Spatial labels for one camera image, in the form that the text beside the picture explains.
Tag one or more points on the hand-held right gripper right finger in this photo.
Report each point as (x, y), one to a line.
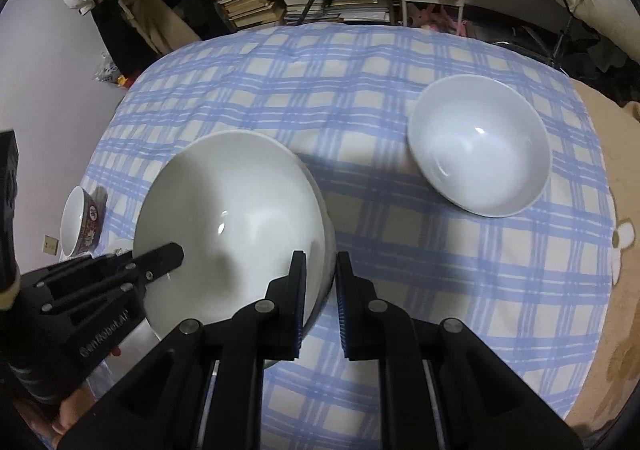
(345, 315)

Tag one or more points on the pink slippers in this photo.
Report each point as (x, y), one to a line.
(425, 18)

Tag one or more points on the plain white bowl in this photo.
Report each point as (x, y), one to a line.
(235, 210)
(475, 145)

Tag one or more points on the blue checked sheet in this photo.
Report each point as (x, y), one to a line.
(400, 280)

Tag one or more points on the small bowl with red character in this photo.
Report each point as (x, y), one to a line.
(75, 220)

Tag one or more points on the person's left hand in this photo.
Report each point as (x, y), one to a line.
(75, 410)

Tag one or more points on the stack of old books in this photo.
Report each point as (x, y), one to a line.
(247, 0)

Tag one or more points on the black trousers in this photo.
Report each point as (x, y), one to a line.
(117, 38)

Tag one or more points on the white cherry print plate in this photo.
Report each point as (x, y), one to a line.
(132, 345)

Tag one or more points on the beige coat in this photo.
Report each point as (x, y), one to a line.
(155, 10)

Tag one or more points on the yellow and red packet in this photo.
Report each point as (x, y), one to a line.
(124, 80)

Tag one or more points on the clear plastic bag with items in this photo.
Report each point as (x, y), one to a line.
(106, 70)

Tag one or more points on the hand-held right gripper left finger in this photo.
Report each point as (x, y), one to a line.
(300, 310)

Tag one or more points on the white wall socket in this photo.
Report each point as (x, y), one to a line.
(50, 244)

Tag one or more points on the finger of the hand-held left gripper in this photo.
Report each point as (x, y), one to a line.
(160, 260)

